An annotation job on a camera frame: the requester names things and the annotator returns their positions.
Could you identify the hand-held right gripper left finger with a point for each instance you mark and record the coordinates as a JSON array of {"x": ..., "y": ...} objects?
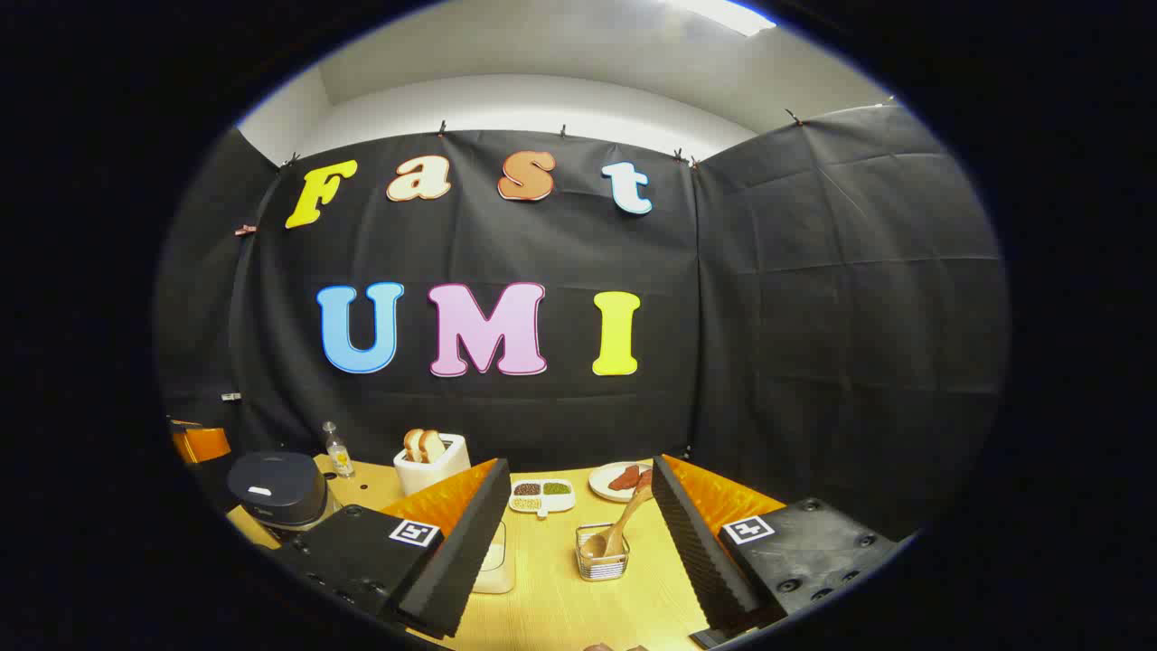
[{"x": 461, "y": 561}]

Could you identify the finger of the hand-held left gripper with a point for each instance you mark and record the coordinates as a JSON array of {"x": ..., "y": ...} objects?
[{"x": 206, "y": 445}]

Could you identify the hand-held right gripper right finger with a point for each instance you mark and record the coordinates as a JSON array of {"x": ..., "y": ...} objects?
[{"x": 691, "y": 551}]

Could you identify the pile of white rice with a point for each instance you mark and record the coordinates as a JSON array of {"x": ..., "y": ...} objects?
[{"x": 493, "y": 556}]

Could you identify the wooden spoon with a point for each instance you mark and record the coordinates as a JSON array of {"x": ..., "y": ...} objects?
[{"x": 624, "y": 524}]

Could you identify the dark grey rice cooker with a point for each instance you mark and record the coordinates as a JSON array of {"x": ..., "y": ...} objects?
[{"x": 276, "y": 488}]

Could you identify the clear glass dish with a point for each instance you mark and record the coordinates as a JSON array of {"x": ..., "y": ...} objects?
[{"x": 497, "y": 583}]

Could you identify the red meat piece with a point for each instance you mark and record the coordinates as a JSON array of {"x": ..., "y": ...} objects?
[
  {"x": 644, "y": 477},
  {"x": 624, "y": 478}
]

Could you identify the white toaster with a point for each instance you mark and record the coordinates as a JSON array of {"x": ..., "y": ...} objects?
[{"x": 434, "y": 475}]

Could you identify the white divided dish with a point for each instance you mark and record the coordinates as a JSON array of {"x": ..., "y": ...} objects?
[{"x": 542, "y": 511}]

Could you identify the white round plate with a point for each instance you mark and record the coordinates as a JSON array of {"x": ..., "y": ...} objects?
[{"x": 601, "y": 488}]

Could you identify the pile of green beans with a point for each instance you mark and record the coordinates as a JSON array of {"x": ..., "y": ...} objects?
[{"x": 557, "y": 488}]

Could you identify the small clear bottle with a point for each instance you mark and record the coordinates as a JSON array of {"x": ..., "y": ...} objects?
[{"x": 339, "y": 457}]

